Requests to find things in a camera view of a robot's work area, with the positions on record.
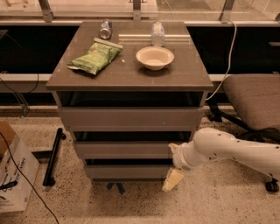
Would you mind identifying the grey drawer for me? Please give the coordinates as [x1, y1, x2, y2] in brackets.
[73, 142, 182, 159]
[58, 107, 203, 131]
[84, 165, 169, 179]

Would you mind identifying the blue tape mark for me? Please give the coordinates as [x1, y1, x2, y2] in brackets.
[107, 183, 125, 195]

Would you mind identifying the grey drawer cabinet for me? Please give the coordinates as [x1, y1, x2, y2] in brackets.
[46, 22, 213, 168]

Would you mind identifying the grey office chair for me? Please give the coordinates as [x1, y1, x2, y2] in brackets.
[207, 74, 280, 193]

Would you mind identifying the white cardboard box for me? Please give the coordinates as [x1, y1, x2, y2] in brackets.
[0, 121, 39, 213]

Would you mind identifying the white paper bowl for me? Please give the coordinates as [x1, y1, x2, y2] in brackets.
[136, 46, 174, 71]

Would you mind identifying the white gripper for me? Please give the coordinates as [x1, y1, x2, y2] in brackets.
[162, 142, 205, 192]

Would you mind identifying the grey bottom drawer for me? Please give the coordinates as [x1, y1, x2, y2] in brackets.
[84, 165, 169, 179]

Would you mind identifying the black metal bar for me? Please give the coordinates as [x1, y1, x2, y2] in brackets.
[43, 128, 66, 186]

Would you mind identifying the clear plastic water bottle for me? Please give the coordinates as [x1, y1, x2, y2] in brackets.
[151, 22, 165, 47]

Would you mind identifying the white hanging cable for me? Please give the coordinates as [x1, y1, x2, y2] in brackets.
[205, 20, 237, 102]

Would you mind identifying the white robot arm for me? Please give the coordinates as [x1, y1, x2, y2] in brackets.
[162, 128, 280, 193]

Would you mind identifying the grey top drawer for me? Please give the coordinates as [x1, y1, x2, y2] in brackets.
[58, 107, 203, 131]

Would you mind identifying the silver soda can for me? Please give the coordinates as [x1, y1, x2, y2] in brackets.
[100, 20, 112, 39]

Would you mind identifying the green chip bag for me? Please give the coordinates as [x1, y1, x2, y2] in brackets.
[67, 38, 123, 75]

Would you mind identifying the grey middle drawer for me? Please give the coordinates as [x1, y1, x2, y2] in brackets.
[73, 142, 182, 159]

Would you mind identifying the black floor cable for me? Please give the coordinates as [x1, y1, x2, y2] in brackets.
[0, 132, 60, 224]

